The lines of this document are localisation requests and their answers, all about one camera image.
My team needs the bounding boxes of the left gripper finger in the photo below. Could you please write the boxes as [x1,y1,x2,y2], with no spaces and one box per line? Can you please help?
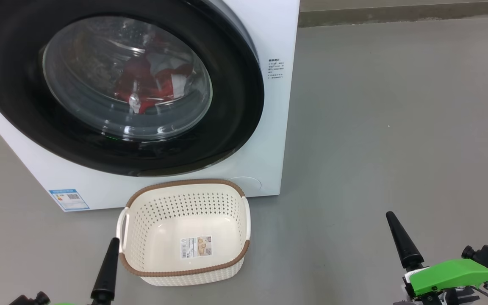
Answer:
[90,237,120,305]

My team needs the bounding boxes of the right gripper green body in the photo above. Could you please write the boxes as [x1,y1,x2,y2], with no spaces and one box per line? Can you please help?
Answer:
[394,258,488,305]

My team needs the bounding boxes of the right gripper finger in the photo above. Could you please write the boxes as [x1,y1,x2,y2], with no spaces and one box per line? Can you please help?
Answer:
[386,211,425,270]

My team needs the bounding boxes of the red and white garment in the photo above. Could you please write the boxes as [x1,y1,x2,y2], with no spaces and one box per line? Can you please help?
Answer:
[115,38,194,115]

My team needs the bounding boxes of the black round washer door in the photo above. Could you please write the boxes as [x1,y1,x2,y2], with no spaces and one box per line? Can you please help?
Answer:
[0,0,265,177]

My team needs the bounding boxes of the cream perforated laundry basket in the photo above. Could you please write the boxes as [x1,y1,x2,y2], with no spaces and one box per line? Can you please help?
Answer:
[116,179,251,286]

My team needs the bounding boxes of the white printed label sticker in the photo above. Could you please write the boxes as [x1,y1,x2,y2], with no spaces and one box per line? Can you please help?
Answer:
[180,236,213,260]

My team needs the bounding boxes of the white front-load washing machine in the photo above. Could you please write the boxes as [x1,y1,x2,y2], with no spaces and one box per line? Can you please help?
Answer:
[0,0,300,211]

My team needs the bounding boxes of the blue energy label sticker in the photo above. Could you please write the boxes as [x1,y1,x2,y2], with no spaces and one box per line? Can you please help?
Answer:
[49,189,90,211]

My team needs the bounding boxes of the round filter cover panel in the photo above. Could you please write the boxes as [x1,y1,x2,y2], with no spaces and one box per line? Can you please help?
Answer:
[229,177,262,197]

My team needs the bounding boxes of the grey skirting board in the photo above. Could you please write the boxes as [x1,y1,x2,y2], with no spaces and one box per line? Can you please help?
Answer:
[298,1,488,28]

